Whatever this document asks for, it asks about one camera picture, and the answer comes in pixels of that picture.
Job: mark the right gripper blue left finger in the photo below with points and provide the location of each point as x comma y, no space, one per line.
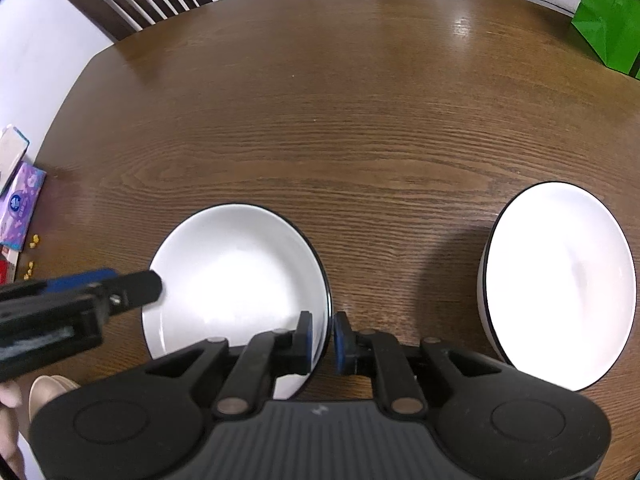
293,348

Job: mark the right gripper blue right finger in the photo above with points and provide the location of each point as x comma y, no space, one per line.
356,353

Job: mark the cream plate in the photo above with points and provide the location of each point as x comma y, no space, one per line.
46,388

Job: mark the white bowl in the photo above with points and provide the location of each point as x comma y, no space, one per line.
233,271
556,285

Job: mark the person's left hand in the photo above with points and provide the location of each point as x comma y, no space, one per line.
11,400

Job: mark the red small box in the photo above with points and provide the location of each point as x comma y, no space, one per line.
8,265

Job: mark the purple tissue pack lower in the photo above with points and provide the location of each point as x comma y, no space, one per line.
18,204

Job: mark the purple tissue pack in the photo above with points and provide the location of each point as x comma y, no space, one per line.
18,204
13,147

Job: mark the purple tissue pack upper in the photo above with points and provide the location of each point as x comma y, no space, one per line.
13,147

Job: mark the green paper shopping bag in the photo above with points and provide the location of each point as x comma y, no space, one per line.
611,28

